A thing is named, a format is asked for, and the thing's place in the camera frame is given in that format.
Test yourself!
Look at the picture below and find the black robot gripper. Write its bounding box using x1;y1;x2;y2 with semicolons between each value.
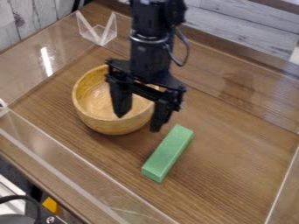
107;35;187;132

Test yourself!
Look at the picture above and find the green rectangular block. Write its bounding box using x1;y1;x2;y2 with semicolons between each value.
142;124;194;183

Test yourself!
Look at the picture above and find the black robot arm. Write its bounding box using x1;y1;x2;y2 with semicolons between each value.
106;0;187;132

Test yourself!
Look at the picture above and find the brown wooden bowl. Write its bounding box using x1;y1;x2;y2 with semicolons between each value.
71;65;155;136

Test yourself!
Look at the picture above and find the yellow and black device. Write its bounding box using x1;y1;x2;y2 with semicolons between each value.
23;186;75;224

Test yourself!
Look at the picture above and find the clear acrylic tray wall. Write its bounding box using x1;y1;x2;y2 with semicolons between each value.
0;100;179;224

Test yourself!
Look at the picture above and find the black cable bottom left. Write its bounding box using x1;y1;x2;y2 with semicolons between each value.
0;195;43;224

